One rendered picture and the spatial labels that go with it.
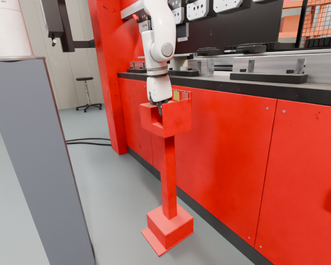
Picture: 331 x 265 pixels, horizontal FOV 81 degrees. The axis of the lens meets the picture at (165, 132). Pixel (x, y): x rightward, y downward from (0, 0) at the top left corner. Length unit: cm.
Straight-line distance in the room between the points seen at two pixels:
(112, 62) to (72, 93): 315
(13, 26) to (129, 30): 140
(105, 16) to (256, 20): 125
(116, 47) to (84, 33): 311
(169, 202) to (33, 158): 69
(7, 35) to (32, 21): 427
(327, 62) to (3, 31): 105
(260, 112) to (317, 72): 22
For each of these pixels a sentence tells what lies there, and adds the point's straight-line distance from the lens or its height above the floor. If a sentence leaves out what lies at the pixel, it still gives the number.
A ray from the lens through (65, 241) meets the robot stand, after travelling 112.
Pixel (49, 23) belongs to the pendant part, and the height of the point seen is 130.
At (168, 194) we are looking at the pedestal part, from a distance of 110.
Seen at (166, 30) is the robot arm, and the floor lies 107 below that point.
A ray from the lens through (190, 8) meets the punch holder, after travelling 126.
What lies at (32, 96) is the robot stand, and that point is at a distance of 82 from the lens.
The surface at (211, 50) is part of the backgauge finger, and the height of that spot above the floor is 102.
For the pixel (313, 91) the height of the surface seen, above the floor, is 87.
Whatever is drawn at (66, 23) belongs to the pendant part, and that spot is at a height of 137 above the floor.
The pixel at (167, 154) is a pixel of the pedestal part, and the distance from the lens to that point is 97.
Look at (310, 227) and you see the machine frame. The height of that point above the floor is 39.
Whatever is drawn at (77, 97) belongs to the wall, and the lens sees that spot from 512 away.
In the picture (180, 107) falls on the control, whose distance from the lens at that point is 85.
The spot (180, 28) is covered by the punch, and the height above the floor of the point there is 115.
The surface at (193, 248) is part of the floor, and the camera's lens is 125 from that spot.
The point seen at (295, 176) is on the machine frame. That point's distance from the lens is 85.
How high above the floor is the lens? 98
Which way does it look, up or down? 21 degrees down
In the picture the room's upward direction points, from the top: 3 degrees counter-clockwise
